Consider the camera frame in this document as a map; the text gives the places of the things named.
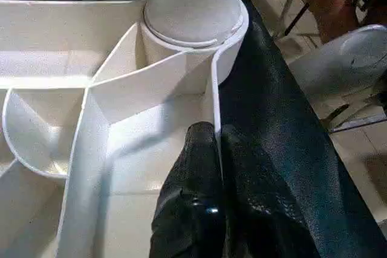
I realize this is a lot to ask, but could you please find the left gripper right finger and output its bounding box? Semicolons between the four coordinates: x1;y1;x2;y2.
220;126;321;258

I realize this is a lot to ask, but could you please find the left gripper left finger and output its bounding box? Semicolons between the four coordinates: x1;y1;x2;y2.
149;121;225;258

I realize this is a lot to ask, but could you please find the white table leg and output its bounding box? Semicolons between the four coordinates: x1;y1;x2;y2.
144;0;249;50

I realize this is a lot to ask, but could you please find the white plastic table top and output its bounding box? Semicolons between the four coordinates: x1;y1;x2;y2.
0;0;250;258

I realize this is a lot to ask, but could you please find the black tripod leg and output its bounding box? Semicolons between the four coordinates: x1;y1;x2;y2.
284;0;311;36

